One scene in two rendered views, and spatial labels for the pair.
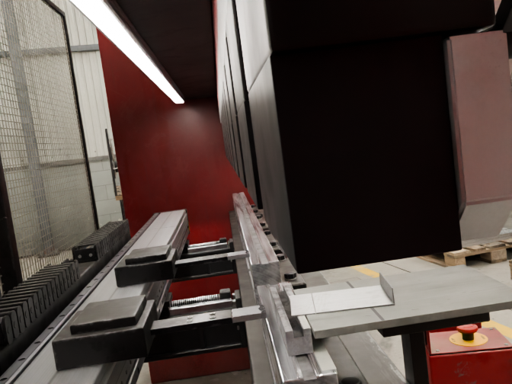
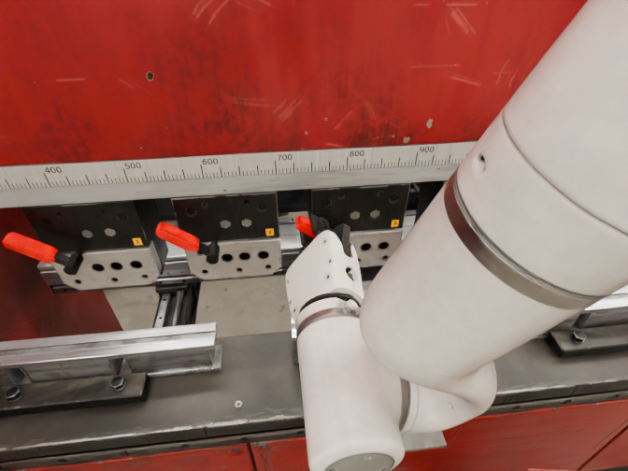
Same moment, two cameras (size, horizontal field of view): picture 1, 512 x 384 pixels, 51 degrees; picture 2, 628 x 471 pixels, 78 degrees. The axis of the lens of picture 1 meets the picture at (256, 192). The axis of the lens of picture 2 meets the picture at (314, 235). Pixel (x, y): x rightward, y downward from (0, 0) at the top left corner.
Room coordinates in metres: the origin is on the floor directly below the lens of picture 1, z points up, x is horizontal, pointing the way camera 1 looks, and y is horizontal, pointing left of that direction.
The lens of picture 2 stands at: (0.57, -0.55, 1.65)
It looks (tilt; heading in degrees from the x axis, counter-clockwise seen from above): 40 degrees down; 87
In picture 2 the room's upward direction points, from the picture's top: straight up
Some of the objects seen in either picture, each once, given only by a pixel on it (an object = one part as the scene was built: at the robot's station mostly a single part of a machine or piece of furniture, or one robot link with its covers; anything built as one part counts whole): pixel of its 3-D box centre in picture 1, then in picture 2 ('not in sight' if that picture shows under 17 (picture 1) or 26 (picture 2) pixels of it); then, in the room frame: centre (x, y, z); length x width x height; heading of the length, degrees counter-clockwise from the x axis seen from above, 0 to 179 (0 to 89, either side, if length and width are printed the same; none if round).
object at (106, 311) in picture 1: (166, 318); not in sight; (0.69, 0.14, 1.01); 0.26 x 0.12 x 0.05; 93
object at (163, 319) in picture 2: not in sight; (184, 266); (0.22, 0.33, 0.81); 0.64 x 0.08 x 0.14; 93
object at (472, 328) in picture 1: (468, 333); not in sight; (1.04, -0.38, 0.79); 0.04 x 0.04 x 0.04
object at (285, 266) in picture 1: (286, 274); (614, 338); (1.30, -0.05, 0.89); 0.30 x 0.05 x 0.03; 3
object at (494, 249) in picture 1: (454, 241); not in sight; (4.83, -1.74, 0.07); 1.20 x 0.80 x 0.14; 13
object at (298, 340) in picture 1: (288, 315); not in sight; (0.71, -0.02, 0.99); 0.20 x 0.03 x 0.03; 3
